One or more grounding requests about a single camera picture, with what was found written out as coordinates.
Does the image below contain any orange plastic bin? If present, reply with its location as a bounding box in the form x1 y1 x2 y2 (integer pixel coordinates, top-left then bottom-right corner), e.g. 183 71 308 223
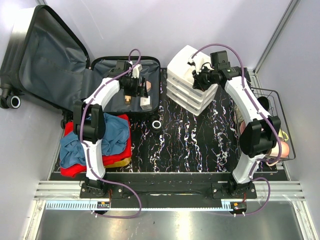
103 157 131 169

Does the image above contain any white square box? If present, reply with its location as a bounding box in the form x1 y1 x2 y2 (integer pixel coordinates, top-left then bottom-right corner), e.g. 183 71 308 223
140 96 152 111

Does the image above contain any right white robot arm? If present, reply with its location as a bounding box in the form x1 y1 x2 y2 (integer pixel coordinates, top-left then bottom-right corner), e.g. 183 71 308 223
192 50 281 199

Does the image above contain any white compartment organizer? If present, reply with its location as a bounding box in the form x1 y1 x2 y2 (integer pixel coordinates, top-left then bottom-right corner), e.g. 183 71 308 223
166 45 218 116

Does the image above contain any blue cloth garment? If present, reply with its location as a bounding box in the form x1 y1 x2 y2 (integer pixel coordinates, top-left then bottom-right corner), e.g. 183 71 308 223
59 112 131 170

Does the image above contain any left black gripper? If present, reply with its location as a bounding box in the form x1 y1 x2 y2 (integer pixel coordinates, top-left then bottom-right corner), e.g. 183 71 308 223
122 76 148 98

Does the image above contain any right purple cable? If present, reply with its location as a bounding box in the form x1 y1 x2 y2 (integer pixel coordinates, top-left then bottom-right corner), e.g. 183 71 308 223
191 43 283 217

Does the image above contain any red garment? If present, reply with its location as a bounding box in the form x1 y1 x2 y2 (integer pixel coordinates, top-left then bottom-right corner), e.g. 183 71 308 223
59 114 133 178

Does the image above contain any white tube brown cap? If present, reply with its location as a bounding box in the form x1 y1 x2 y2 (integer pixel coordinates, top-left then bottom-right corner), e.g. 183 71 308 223
124 95 132 105

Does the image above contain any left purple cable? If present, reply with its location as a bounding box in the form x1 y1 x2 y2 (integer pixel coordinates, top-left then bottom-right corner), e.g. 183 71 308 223
79 48 143 218

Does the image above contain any yellow green mug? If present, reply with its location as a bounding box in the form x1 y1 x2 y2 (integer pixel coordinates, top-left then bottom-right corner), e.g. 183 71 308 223
278 129 289 142

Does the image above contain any black wire basket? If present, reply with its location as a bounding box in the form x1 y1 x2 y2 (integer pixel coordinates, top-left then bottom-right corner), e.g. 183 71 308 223
236 87 296 163

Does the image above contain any peach pink cup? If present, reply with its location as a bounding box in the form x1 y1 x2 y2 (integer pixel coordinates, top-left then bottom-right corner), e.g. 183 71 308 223
266 141 290 167

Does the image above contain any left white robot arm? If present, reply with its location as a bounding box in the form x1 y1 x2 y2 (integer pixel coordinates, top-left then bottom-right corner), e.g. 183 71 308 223
73 60 148 198

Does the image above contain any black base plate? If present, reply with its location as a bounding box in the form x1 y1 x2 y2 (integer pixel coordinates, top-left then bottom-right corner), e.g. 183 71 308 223
79 172 257 210

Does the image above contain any black bowl in basket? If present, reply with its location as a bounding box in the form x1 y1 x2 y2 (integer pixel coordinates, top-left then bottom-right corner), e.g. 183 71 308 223
257 96 270 111

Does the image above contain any purple cable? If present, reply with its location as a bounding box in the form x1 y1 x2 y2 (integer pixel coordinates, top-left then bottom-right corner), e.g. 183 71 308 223
79 48 143 218
191 43 283 217

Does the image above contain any white black space suitcase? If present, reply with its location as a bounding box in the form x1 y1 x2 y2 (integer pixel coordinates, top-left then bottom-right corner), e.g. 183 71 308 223
0 4 162 133

